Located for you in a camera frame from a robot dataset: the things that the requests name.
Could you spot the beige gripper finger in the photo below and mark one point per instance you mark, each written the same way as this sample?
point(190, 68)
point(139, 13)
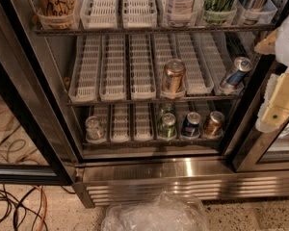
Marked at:
point(274, 111)
point(267, 45)

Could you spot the orange can with black script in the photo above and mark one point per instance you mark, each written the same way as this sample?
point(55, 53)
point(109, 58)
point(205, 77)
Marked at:
point(56, 14)

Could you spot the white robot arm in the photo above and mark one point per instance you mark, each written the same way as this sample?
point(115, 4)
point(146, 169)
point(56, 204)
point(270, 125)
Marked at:
point(282, 43)

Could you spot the blue silver tilted can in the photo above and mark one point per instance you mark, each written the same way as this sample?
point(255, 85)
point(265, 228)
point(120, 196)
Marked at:
point(233, 77)

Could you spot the blue striped tall can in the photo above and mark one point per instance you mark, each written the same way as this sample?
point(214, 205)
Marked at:
point(252, 10)

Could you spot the green tall can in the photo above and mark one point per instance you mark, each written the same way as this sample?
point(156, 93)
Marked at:
point(217, 11)

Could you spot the copper can bottom shelf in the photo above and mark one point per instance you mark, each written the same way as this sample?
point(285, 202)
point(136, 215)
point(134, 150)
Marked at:
point(213, 125)

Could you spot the copper can shelf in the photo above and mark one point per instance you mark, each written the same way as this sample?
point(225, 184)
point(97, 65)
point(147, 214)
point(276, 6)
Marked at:
point(173, 78)
point(213, 125)

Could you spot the blue can bottom shelf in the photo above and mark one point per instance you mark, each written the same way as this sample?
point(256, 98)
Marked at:
point(190, 125)

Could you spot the copper can middle shelf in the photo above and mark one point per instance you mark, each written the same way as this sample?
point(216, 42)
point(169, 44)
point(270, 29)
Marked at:
point(173, 78)

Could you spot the green can rear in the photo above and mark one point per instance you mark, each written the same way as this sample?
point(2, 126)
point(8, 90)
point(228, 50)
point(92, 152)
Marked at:
point(165, 108)

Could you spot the green can front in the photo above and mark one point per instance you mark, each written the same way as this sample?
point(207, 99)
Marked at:
point(167, 127)

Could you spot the clear pale can bottom shelf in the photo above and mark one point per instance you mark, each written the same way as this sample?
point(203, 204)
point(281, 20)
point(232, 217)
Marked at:
point(95, 132)

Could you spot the black framed glass fridge door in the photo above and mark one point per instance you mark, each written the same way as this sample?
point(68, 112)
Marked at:
point(43, 130)

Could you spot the white tall carton bottle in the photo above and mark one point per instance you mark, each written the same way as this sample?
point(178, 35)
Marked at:
point(180, 12)

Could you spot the clear plastic bag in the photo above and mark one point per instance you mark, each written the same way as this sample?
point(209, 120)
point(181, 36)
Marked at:
point(166, 212)

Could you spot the top wire shelf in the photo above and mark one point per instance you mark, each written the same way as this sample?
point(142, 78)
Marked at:
point(157, 30)

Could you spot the bottom wire shelf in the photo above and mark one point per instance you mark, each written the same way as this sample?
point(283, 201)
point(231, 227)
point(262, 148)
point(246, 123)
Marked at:
point(155, 143)

